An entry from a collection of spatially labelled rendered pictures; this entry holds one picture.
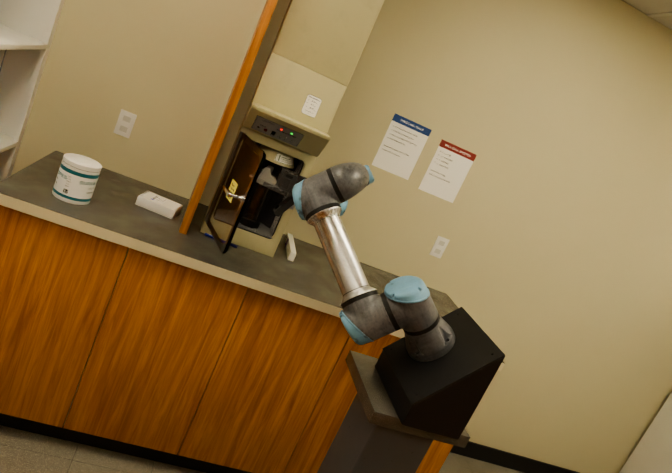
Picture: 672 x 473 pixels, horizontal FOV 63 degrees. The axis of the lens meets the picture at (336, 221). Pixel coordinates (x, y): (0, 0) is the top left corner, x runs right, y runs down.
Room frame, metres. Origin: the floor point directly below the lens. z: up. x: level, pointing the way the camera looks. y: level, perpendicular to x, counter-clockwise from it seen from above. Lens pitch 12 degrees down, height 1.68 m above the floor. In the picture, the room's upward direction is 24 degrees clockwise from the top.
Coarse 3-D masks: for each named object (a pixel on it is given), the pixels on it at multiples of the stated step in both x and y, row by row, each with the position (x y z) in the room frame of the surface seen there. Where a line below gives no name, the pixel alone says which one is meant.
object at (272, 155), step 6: (264, 150) 2.20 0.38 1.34; (270, 150) 2.20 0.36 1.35; (276, 150) 2.20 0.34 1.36; (270, 156) 2.18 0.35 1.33; (276, 156) 2.19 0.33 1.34; (282, 156) 2.20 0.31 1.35; (288, 156) 2.22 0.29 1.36; (276, 162) 2.18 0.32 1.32; (282, 162) 2.20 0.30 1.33; (288, 162) 2.22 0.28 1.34
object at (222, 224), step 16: (240, 144) 2.07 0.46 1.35; (256, 144) 1.94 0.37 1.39; (240, 160) 2.01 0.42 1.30; (256, 160) 1.88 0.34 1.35; (240, 176) 1.96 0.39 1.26; (256, 176) 1.85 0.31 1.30; (224, 192) 2.04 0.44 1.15; (240, 192) 1.90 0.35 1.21; (224, 208) 1.98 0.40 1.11; (240, 208) 1.85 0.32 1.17; (208, 224) 2.07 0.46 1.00; (224, 224) 1.93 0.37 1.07; (224, 240) 1.87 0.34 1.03
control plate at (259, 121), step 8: (256, 120) 2.06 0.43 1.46; (264, 120) 2.06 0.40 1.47; (256, 128) 2.10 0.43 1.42; (264, 128) 2.09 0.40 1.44; (272, 128) 2.08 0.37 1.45; (280, 128) 2.08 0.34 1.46; (288, 128) 2.07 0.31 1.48; (272, 136) 2.12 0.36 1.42; (288, 136) 2.11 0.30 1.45; (296, 136) 2.10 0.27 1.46; (296, 144) 2.14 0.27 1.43
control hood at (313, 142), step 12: (252, 108) 2.02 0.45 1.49; (264, 108) 2.05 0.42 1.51; (252, 120) 2.07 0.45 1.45; (276, 120) 2.05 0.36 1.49; (288, 120) 2.05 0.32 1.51; (300, 132) 2.08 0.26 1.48; (312, 132) 2.08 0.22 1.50; (288, 144) 2.15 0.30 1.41; (300, 144) 2.14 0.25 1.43; (312, 144) 2.13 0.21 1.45; (324, 144) 2.12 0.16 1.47
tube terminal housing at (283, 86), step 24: (264, 72) 2.12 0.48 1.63; (288, 72) 2.14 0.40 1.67; (312, 72) 2.17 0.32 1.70; (264, 96) 2.13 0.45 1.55; (288, 96) 2.15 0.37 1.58; (336, 96) 2.20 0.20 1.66; (312, 120) 2.19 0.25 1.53; (264, 144) 2.15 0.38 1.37; (288, 216) 2.21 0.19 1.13; (240, 240) 2.17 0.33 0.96; (264, 240) 2.19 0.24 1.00
